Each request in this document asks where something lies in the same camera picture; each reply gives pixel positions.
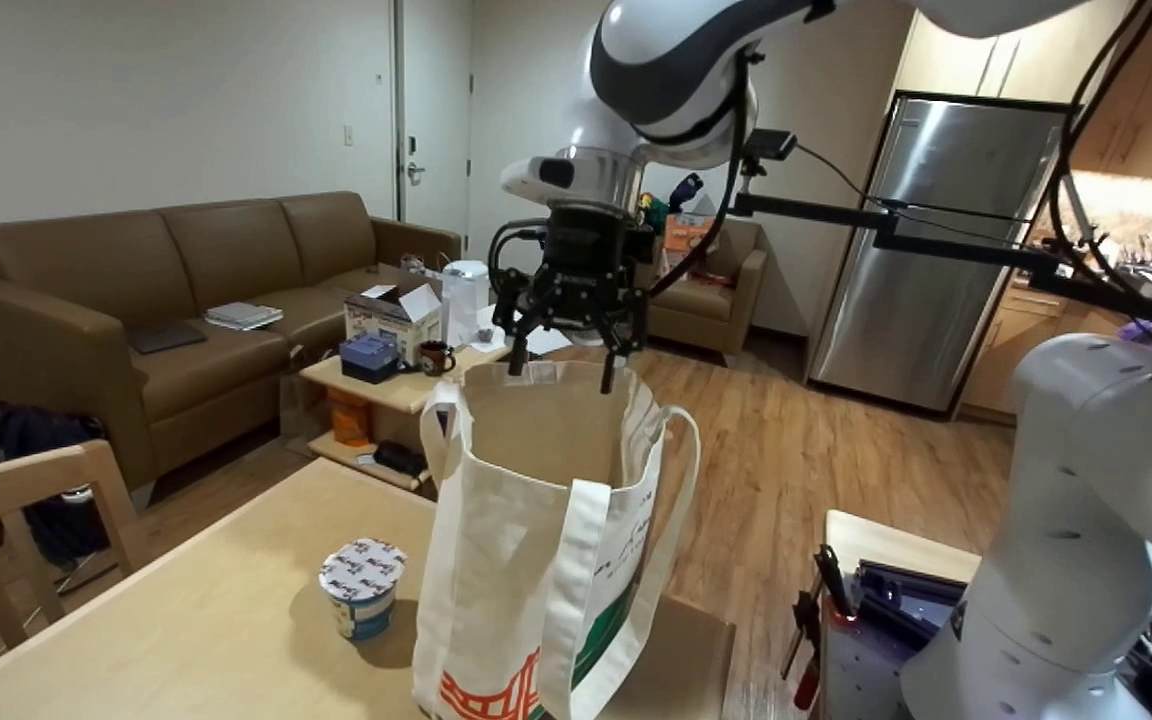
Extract brown armchair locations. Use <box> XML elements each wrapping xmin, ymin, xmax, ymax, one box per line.
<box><xmin>646</xmin><ymin>218</ymin><xmax>767</xmax><ymax>361</ymax></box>

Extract stainless steel refrigerator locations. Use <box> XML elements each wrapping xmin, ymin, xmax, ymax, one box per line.
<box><xmin>807</xmin><ymin>91</ymin><xmax>1067</xmax><ymax>415</ymax></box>

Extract blue container on coffee table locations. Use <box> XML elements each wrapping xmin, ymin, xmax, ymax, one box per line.
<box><xmin>340</xmin><ymin>330</ymin><xmax>405</xmax><ymax>384</ymax></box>

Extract black backpack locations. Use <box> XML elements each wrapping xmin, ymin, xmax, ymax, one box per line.
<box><xmin>0</xmin><ymin>402</ymin><xmax>113</xmax><ymax>567</ymax></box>

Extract orange black clamp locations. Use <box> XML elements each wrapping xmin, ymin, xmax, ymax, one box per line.
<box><xmin>781</xmin><ymin>542</ymin><xmax>850</xmax><ymax>710</ymax></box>

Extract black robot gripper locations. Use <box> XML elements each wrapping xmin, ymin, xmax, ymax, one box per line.
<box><xmin>486</xmin><ymin>204</ymin><xmax>651</xmax><ymax>394</ymax></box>

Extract orange bag on armchair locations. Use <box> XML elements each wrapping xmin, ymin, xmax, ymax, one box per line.
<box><xmin>660</xmin><ymin>215</ymin><xmax>710</xmax><ymax>270</ymax></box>

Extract cardboard box on coffee table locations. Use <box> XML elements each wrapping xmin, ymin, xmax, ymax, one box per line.
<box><xmin>343</xmin><ymin>280</ymin><xmax>445</xmax><ymax>356</ymax></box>

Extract brown leather sofa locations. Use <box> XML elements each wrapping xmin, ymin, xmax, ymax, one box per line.
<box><xmin>0</xmin><ymin>193</ymin><xmax>458</xmax><ymax>488</ymax></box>

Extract black camera on boom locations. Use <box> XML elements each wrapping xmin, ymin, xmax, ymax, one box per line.
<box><xmin>742</xmin><ymin>128</ymin><xmax>796</xmax><ymax>159</ymax></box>

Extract wooden coffee table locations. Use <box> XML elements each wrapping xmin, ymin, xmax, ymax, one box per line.
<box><xmin>302</xmin><ymin>356</ymin><xmax>437</xmax><ymax>491</ymax></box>

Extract wooden chair with green seat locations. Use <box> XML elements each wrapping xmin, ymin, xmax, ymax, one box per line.
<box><xmin>0</xmin><ymin>439</ymin><xmax>135</xmax><ymax>650</ymax></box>

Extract papers on sofa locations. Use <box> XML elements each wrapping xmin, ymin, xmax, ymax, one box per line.
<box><xmin>202</xmin><ymin>300</ymin><xmax>284</xmax><ymax>330</ymax></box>

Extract white canvas tote bag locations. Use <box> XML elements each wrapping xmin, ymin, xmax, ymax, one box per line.
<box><xmin>411</xmin><ymin>356</ymin><xmax>698</xmax><ymax>720</ymax></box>

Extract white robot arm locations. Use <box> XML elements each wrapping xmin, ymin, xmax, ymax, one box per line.
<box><xmin>495</xmin><ymin>0</ymin><xmax>1152</xmax><ymax>720</ymax></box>

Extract white water pitcher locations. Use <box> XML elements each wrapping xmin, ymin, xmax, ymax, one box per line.
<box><xmin>445</xmin><ymin>259</ymin><xmax>486</xmax><ymax>347</ymax></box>

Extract black laptop on sofa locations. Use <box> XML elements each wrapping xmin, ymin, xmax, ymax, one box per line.
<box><xmin>126</xmin><ymin>318</ymin><xmax>206</xmax><ymax>356</ymax></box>

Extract white door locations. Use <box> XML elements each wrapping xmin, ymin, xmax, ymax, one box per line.
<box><xmin>396</xmin><ymin>0</ymin><xmax>471</xmax><ymax>236</ymax></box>

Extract yogurt cup with patterned lid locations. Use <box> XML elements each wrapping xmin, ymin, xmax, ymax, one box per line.
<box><xmin>319</xmin><ymin>535</ymin><xmax>408</xmax><ymax>640</ymax></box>

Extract light wooden dining table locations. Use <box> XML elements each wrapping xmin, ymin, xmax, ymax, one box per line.
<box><xmin>0</xmin><ymin>454</ymin><xmax>738</xmax><ymax>720</ymax></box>

